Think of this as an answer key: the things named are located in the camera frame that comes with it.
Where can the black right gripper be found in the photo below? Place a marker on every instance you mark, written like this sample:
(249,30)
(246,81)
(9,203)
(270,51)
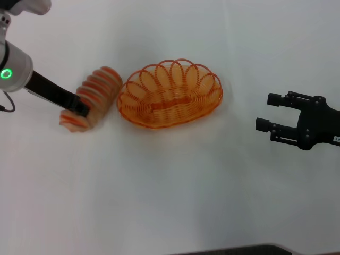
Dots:
(316,125)

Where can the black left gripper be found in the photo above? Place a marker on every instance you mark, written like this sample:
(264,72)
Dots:
(50,90)

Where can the striped toy bread loaf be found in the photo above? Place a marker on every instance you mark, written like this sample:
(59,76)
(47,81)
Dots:
(101,87)

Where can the orange woven plastic basket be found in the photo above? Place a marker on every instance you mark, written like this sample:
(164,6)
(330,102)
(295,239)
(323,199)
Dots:
(170,106)

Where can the dark rounded robot base edge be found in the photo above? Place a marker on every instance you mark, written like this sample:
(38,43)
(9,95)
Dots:
(239,249)

